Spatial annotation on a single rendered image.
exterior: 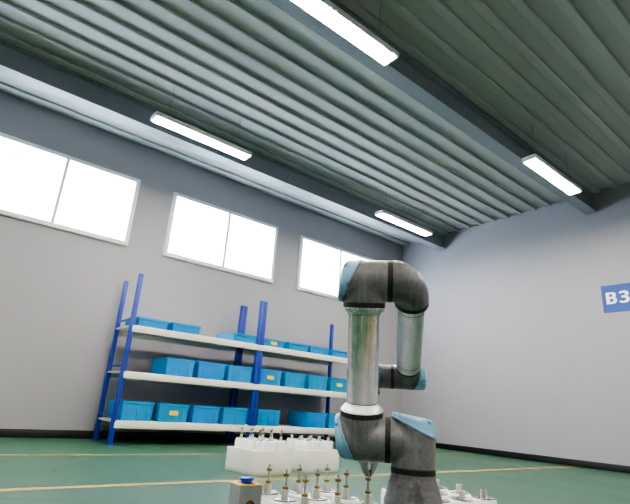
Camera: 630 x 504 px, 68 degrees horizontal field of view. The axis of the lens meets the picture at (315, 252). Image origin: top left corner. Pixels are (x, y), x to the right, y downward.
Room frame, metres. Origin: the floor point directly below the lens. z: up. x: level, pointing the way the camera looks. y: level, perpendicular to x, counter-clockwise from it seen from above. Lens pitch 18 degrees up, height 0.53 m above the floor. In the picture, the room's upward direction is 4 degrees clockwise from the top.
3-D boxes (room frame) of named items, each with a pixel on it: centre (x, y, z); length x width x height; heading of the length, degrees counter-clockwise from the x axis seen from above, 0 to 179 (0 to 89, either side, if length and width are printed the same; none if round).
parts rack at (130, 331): (6.92, 0.85, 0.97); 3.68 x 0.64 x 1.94; 128
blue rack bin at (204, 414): (6.47, 1.37, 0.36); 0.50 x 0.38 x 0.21; 39
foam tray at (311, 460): (4.66, -0.08, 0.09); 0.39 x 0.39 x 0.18; 41
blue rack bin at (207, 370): (6.47, 1.36, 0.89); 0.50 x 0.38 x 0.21; 36
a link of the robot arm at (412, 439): (1.35, -0.29, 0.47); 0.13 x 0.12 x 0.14; 80
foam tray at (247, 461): (4.27, 0.34, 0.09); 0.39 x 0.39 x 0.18; 45
